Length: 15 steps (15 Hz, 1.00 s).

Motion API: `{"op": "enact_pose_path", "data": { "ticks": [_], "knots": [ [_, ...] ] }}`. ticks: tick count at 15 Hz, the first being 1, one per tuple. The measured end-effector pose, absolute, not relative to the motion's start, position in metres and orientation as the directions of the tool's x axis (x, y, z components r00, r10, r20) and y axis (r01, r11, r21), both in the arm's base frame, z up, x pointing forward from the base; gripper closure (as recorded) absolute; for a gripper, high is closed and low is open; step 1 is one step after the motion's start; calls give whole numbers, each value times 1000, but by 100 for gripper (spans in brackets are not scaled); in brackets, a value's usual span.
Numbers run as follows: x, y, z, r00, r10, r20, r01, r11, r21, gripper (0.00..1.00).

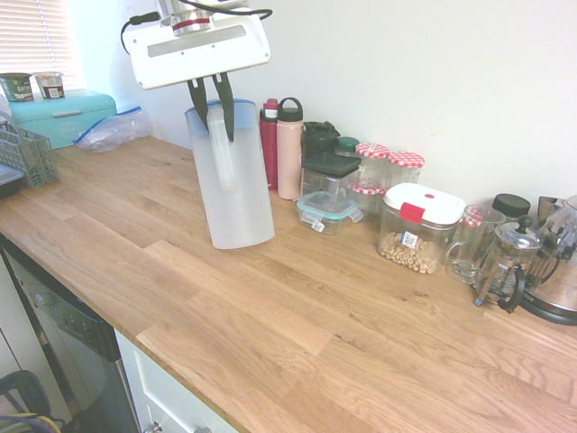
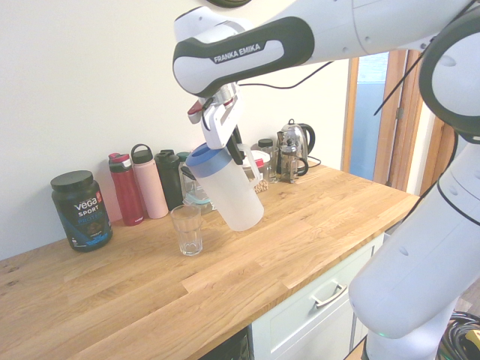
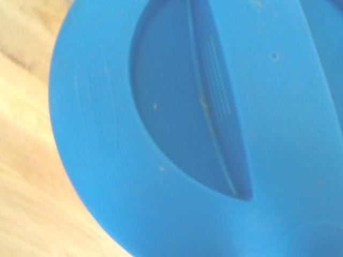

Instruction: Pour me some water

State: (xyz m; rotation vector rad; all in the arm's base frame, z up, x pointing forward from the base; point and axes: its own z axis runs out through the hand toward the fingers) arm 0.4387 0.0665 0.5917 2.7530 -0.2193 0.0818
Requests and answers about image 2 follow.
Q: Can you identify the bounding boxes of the black Vega protein tub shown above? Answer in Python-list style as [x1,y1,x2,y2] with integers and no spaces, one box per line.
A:
[49,169,115,254]

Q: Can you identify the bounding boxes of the yellow power box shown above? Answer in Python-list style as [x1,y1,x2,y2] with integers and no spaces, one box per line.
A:
[463,328,480,356]

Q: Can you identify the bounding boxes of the coiled black cables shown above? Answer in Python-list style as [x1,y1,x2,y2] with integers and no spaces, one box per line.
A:
[437,309,480,360]

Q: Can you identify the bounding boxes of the red water bottle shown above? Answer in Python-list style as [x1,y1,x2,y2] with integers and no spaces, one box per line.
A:
[107,151,146,227]

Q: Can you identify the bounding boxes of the glass food container teal lid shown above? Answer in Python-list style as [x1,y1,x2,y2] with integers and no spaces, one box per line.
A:
[181,190,215,215]

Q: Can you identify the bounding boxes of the grey wrist camera red mount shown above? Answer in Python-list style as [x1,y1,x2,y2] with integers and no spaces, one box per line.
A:
[186,97,212,125]

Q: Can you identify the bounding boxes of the metal drawer handle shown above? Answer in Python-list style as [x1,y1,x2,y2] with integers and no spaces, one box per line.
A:
[310,282,348,309]

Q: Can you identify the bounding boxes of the clear shaker bottle dark lid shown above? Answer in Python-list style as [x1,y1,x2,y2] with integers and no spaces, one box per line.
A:
[175,151,200,202]

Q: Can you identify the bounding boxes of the translucent pitcher with blue lid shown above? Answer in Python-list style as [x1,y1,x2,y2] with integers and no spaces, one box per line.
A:
[184,142,266,233]

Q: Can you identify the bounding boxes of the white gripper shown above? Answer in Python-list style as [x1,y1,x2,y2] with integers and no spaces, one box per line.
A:
[200,83,245,167]

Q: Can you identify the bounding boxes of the clear faceted glass tumbler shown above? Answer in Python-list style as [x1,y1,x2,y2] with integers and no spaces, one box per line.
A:
[169,205,204,257]

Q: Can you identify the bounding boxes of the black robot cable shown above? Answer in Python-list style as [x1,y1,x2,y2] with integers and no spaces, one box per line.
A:
[238,61,335,91]

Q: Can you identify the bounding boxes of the glass jar with white lid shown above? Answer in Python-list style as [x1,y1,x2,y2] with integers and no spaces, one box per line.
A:
[242,149,272,194]

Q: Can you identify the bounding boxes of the black shaker bottle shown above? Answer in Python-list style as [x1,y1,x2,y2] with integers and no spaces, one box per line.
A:
[154,148,184,212]

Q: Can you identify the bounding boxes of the white cabinet drawer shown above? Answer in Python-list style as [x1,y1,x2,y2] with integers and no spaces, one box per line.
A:
[248,231,388,360]

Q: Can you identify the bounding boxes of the glass jar with black lid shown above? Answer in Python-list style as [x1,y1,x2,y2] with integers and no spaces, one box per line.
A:
[256,138,281,185]

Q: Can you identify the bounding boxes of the wooden door frame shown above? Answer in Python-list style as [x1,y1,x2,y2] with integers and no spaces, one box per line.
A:
[340,49,459,197]

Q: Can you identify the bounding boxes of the pink water bottle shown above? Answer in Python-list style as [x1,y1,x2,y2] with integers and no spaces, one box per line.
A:
[130,143,170,220]

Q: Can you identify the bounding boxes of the glass french press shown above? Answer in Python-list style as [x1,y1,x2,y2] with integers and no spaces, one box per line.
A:
[276,130,310,185]

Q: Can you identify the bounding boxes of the steel electric kettle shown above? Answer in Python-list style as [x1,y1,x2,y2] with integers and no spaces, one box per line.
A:
[279,118,317,178]

